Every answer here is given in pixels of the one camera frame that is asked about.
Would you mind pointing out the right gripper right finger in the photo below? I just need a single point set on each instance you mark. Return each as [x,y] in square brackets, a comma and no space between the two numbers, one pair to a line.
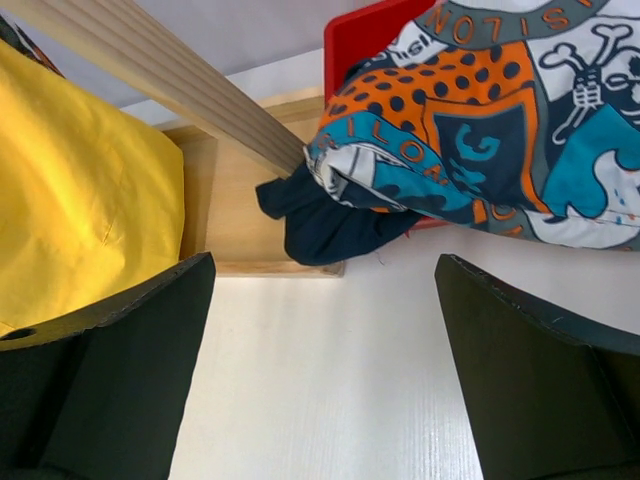
[549,394]

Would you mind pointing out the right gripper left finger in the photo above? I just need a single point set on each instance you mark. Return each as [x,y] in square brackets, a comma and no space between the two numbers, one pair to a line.
[100,393]

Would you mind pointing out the yellow shorts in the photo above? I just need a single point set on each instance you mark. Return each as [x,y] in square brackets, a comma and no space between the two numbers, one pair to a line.
[92,199]

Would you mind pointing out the navy blue shorts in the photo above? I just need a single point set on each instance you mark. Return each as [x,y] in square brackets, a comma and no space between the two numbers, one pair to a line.
[318,230]

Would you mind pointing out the blue orange patterned shorts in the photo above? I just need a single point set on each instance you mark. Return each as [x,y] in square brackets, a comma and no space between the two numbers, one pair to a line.
[518,118]

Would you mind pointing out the black orange camouflage shorts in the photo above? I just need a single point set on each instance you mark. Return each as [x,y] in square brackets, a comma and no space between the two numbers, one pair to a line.
[17,38]

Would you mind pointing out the wooden clothes rack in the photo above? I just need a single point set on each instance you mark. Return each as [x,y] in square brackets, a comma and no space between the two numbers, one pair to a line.
[230,142]

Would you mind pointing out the red plastic tray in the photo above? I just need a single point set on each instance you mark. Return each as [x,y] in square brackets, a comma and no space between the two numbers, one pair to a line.
[360,35]

